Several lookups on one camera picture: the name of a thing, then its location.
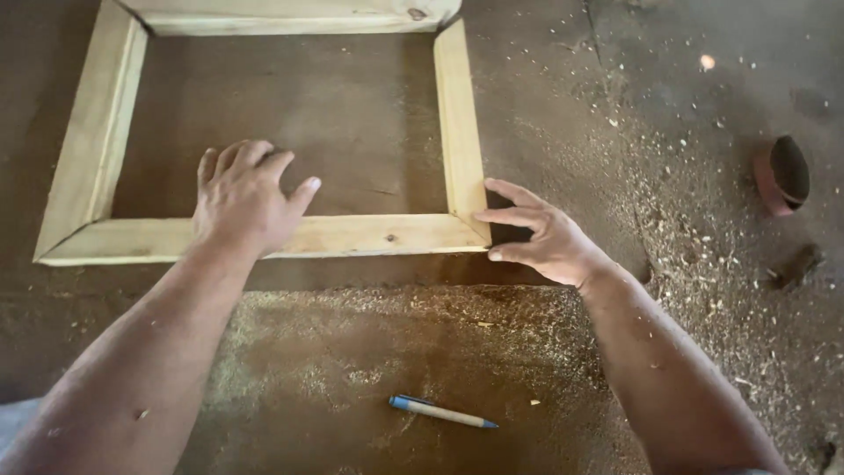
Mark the person's left hand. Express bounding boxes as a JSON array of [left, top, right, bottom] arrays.
[[191, 139, 323, 259]]

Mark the person's right hand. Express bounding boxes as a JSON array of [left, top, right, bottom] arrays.
[[472, 177, 618, 290]]

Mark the long mitred wood frame piece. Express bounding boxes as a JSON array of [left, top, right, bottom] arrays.
[[115, 0, 463, 37], [34, 212, 493, 267]]

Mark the short mitred wood frame piece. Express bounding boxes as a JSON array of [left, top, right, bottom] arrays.
[[33, 0, 150, 262], [433, 18, 493, 242]]

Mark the blue and beige pen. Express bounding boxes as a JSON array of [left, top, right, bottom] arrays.
[[388, 395, 500, 430]]

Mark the red-brown pipe piece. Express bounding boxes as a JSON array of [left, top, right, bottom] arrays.
[[753, 135, 812, 219]]

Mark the grey clothing of person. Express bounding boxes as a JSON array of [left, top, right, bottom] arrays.
[[0, 398, 42, 459]]

